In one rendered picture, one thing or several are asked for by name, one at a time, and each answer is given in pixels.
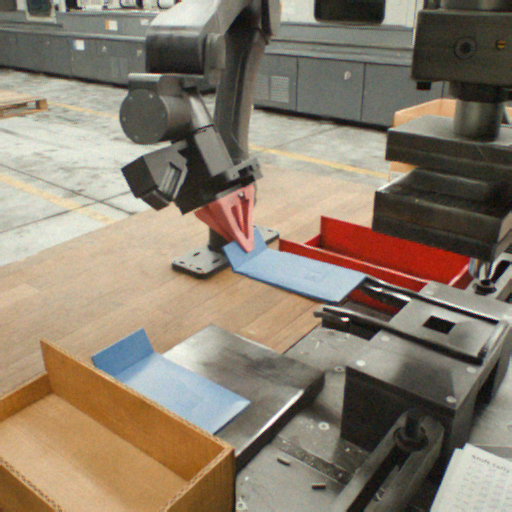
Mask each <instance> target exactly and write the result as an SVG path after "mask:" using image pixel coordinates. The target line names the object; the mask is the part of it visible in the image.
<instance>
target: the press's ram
mask: <svg viewBox="0 0 512 512"><path fill-rule="evenodd" d="M448 96H451V97H453V98H456V105H455V112H454V118H449V117H441V115H433V114H422V115H421V116H420V117H417V119H415V120H412V121H410V122H407V123H404V124H402V125H399V126H397V127H395V128H390V129H387V135H386V146H385V156H384V160H385V161H391V162H396V163H401V164H408V165H413V166H417V167H415V168H413V169H412V170H410V171H408V172H406V173H405V174H402V176H400V177H398V178H397V179H395V180H393V181H391V182H390V183H388V184H385V185H384V186H382V187H380V188H378V189H377V190H375V196H374V206H373V217H372V229H371V231H372V232H375V233H379V234H383V235H387V236H391V237H395V238H399V239H404V240H408V241H411V242H415V244H419V245H424V246H428V247H432V248H435V249H440V250H444V251H448V252H452V253H456V254H460V255H464V256H468V257H469V264H468V271H469V275H470V276H472V278H474V279H476V280H488V279H490V277H491V276H492V274H493V272H494V268H495V263H496V259H497V257H499V256H500V255H501V254H502V253H503V252H504V250H505V249H506V248H507V247H508V246H509V245H510V243H511V242H512V125H506V124H501V120H502V115H503V108H504V103H505V102H507V101H512V100H508V99H507V97H508V91H505V90H502V87H499V86H487V85H476V84H465V83H454V82H449V85H448Z"/></svg>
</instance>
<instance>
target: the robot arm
mask: <svg viewBox="0 0 512 512"><path fill-rule="evenodd" d="M280 20H281V3H280V0H184V1H183V2H181V3H179V4H177V5H174V6H172V7H171V8H170V9H169V10H168V11H162V12H161V13H160V14H159V16H157V17H156V18H155V19H154V20H153V22H152V23H151V24H150V25H149V27H148V29H147V32H146V38H145V71H144V74H136V73H130V74H129V77H128V91H127V95H126V96H125V97H124V99H123V101H122V103H121V105H120V109H119V122H120V126H121V128H122V130H123V132H124V134H125V135H126V136H127V137H128V139H129V140H130V141H133V142H134V143H136V144H139V145H153V144H158V143H163V142H169V140H170V143H171V146H167V147H164V148H161V149H158V150H155V151H152V152H148V153H146V154H143V155H141V156H139V158H138V159H136V160H134V161H132V162H130V163H129V164H127V165H125V166H124V167H122V168H121V171H122V173H123V176H124V178H125V180H126V182H127V184H128V186H129V188H130V190H131V193H132V195H133V197H134V198H136V199H139V198H140V199H141V200H142V201H143V202H145V203H146V204H148V205H149V206H150V207H152V208H153V209H156V211H157V212H159V210H161V209H163V208H165V207H167V206H169V204H170V202H173V201H174V203H175V205H176V207H178V208H179V210H180V213H181V215H182V216H183V215H185V214H187V213H191V212H193V210H195V209H197V208H199V207H201V208H199V209H197V210H195V212H194V214H195V217H196V218H198V219H199V220H200V221H202V222H203V223H206V224H207V225H208V226H209V238H208V240H207V243H206V245H203V246H201V247H199V248H197V249H195V250H193V251H190V252H187V253H185V254H183V255H181V256H179V257H177V258H175V259H173V260H171V266H173V269H174V270H177V271H180V272H182V273H185V274H189V275H191V276H194V278H196V279H199V280H206V279H209V278H211V276H212V275H214V274H216V273H218V272H220V271H222V270H224V269H226V268H228V267H230V265H229V263H228V260H227V258H226V256H225V254H224V252H223V250H222V248H223V247H225V246H226V244H228V243H230V242H232V241H233V240H235V241H236V242H238V243H239V244H240V247H241V248H242V249H243V250H244V251H245V252H246V253H249V252H250V251H252V250H254V249H255V242H254V229H256V227H258V230H259V232H260V234H261V236H262V238H263V240H264V242H265V244H266V246H267V244H270V243H272V242H274V241H275V240H277V239H279V238H280V232H279V231H277V230H273V229H270V227H265V226H262V225H258V224H255V223H252V215H254V207H255V206H256V204H257V197H256V194H257V191H258V187H257V182H256V181H258V180H260V179H262V177H264V176H263V174H262V172H261V170H260V168H261V165H260V162H259V159H258V157H255V158H251V159H249V158H250V155H249V148H248V130H249V120H250V112H251V104H253V97H254V90H255V82H256V77H257V72H258V69H259V64H260V61H261V58H262V56H263V54H264V51H265V44H270V42H271V36H277V34H278V32H279V28H280ZM162 73H172V74H195V75H204V77H195V76H177V75H162ZM181 82H190V83H214V84H217V87H216V95H215V102H214V110H213V117H211V115H210V113H209V111H208V109H207V107H206V104H205V101H204V99H203V97H202V95H200V93H199V91H198V89H197V87H191V88H181ZM178 193H179V195H178ZM244 234H245V237H244Z"/></svg>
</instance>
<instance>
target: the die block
mask: <svg viewBox="0 0 512 512"><path fill-rule="evenodd" d="M427 327H428V328H430V330H433V331H436V332H439V333H443V334H446V335H448V334H449V333H450V331H451V329H448V328H445V327H442V326H438V325H435V324H432V323H430V324H429V325H428V326H427ZM511 354H512V330H511V331H510V334H509V336H508V337H507V339H506V340H505V342H504V343H503V345H502V347H501V348H499V351H498V352H497V354H496V355H495V357H494V359H493V360H492V362H491V363H490V365H489V366H488V369H487V371H486V372H485V374H484V375H483V377H481V378H480V380H479V382H478V383H477V385H476V387H475V389H474V390H473V392H472V394H471V395H470V397H469V398H468V400H467V401H466V403H465V406H463V407H462V409H461V410H460V412H459V413H458V415H457V417H456V418H455V419H452V418H449V417H447V416H444V415H441V414H439V413H437V412H434V411H432V410H430V409H427V408H424V407H422V406H419V405H417V404H414V403H412V402H410V401H407V400H404V398H402V397H399V396H397V395H395V394H392V393H390V392H387V391H384V390H382V389H379V388H377V387H375V386H372V385H369V384H367V383H364V382H362V381H360V380H357V378H355V377H353V376H349V375H347V374H345V383H344V394H343V407H342V420H341V431H340V438H342V439H344V440H346V441H348V442H350V443H352V444H354V445H357V446H359V447H361V448H363V449H365V450H367V451H369V452H371V453H372V452H374V450H375V449H376V448H377V447H378V445H379V444H380V443H381V441H382V440H383V439H384V437H385V435H386V434H387V432H388V431H389V430H391V429H392V427H393V426H394V425H395V423H396V422H397V421H398V419H399V417H400V416H401V415H402V413H403V412H406V411H408V410H409V409H411V408H415V409H418V410H420V411H421V413H424V414H427V415H429V416H432V417H434V418H436V419H438V420H439V423H440V424H441V426H442V427H443V429H444V431H443V437H442V443H441V448H440V454H439V457H438V458H437V461H436V462H435V464H434V466H433V467H432V469H431V470H429V472H428V474H427V475H426V477H425V480H427V481H429V482H432V483H434V484H436V485H438V486H441V484H442V480H443V478H444V475H445V473H446V470H447V468H448V465H450V463H451V459H452V457H453V454H454V452H455V449H456V448H457V449H461V450H463V448H464V446H465V444H466V439H468V435H469V430H470V425H471V419H472V415H473V410H474V405H475V400H476V399H478V400H481V401H484V402H487V403H490V402H491V400H492V398H493V396H494V395H495V393H496V391H497V389H498V388H499V385H500V383H501V382H503V380H504V378H505V376H506V375H507V372H508V367H509V363H510V358H511Z"/></svg>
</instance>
